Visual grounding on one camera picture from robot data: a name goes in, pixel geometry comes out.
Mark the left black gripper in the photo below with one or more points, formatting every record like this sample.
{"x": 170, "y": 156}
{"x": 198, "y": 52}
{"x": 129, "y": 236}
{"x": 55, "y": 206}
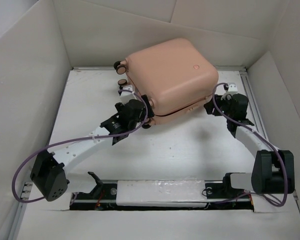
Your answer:
{"x": 120, "y": 106}

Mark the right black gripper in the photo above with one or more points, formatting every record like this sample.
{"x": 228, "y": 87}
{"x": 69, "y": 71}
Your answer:
{"x": 209, "y": 107}

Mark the pink hard-shell suitcase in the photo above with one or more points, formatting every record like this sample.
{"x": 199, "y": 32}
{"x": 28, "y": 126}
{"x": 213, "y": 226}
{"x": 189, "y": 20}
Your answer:
{"x": 174, "y": 77}

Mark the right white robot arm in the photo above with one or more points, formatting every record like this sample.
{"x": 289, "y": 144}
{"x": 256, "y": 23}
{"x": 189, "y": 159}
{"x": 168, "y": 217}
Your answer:
{"x": 273, "y": 169}

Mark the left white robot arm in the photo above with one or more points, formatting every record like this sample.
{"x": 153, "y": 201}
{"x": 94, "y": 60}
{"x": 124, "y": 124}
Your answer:
{"x": 50, "y": 169}

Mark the aluminium frame rail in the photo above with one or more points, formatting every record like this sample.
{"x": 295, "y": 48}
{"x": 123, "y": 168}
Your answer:
{"x": 252, "y": 102}

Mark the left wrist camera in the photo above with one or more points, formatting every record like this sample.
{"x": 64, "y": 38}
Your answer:
{"x": 126, "y": 94}

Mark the white padded base rail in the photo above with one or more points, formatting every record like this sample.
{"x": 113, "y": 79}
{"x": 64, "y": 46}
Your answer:
{"x": 160, "y": 193}

